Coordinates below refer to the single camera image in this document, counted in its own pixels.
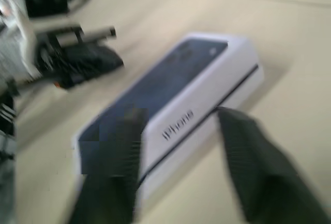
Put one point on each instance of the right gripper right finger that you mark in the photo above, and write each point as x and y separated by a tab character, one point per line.
261	172

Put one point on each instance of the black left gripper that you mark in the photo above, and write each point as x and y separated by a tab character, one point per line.
51	61

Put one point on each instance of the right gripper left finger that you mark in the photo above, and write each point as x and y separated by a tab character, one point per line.
113	172

